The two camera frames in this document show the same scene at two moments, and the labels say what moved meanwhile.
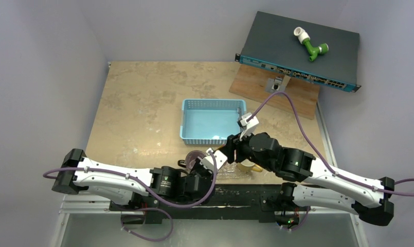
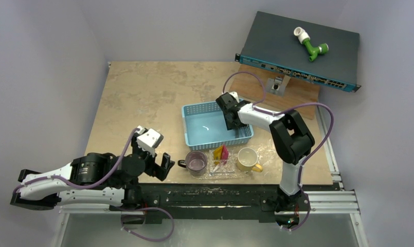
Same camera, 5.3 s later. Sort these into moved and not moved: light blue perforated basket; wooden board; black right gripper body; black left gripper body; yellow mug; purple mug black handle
Moved: black right gripper body; black left gripper body
Not moved: yellow mug; purple mug black handle; wooden board; light blue perforated basket
